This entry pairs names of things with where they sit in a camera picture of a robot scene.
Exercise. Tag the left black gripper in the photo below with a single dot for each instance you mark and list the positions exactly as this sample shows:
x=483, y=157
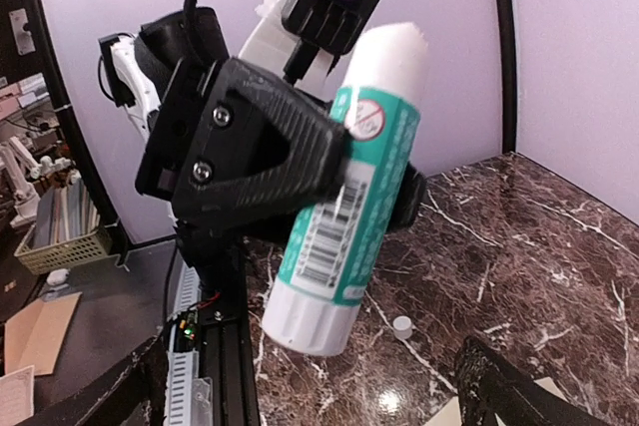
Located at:
x=234, y=143

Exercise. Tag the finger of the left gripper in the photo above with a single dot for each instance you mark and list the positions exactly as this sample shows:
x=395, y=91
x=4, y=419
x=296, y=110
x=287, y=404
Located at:
x=399, y=196

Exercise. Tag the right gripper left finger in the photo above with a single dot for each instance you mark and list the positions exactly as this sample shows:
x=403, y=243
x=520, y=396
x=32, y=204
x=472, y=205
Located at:
x=139, y=380

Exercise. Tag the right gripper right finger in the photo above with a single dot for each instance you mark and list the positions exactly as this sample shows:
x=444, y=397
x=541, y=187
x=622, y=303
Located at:
x=491, y=390

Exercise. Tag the green white glue stick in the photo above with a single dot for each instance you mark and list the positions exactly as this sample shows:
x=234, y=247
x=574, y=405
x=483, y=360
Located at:
x=334, y=245

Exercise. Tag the white glue stick cap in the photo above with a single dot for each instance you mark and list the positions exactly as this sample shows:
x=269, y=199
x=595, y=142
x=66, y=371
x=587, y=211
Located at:
x=402, y=327

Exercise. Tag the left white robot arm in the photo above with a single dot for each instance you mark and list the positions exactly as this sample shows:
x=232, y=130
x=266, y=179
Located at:
x=138, y=69

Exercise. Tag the brown cardboard sheet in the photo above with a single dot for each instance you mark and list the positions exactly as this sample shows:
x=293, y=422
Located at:
x=34, y=336

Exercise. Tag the beige mesh storage basket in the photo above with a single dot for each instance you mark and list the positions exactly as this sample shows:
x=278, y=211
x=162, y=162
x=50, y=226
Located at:
x=67, y=254

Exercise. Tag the white slotted cable duct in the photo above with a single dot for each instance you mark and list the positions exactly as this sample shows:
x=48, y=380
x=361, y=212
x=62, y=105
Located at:
x=188, y=394

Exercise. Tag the black front rail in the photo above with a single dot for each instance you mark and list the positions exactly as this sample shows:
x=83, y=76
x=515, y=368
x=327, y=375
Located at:
x=225, y=346

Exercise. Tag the left black frame post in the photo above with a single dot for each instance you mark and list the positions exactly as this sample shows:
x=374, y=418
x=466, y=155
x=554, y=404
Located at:
x=508, y=59

